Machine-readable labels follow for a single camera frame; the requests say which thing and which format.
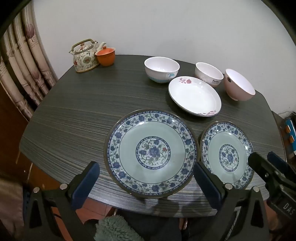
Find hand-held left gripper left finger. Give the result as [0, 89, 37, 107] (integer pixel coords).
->
[23, 161, 100, 241]

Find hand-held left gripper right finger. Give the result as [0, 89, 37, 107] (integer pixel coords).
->
[193, 162, 271, 241]

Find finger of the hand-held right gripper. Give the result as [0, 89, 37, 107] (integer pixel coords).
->
[248, 152, 286, 186]
[267, 151, 296, 183]

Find small blue floral plate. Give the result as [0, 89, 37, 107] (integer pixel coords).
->
[199, 120, 255, 190]

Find large blue floral plate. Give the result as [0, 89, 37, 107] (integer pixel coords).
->
[104, 109, 200, 199]

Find white plate pink flowers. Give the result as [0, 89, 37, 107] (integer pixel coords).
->
[168, 76, 222, 117]

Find white bowl pink base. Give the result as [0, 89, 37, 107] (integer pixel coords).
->
[195, 62, 224, 88]

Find white bowl blue base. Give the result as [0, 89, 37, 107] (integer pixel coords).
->
[144, 57, 180, 84]

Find blue box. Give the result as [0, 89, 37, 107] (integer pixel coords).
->
[285, 118, 296, 155]

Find green fuzzy garment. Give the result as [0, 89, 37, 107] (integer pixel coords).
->
[94, 214, 144, 241]

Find wooden cabinet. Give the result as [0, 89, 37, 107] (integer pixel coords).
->
[0, 81, 35, 179]

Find floral ceramic teapot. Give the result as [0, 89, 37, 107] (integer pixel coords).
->
[69, 39, 107, 73]

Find orange lidded cup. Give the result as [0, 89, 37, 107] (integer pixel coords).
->
[95, 46, 116, 67]

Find beige patterned curtain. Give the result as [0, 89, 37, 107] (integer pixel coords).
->
[0, 3, 57, 121]

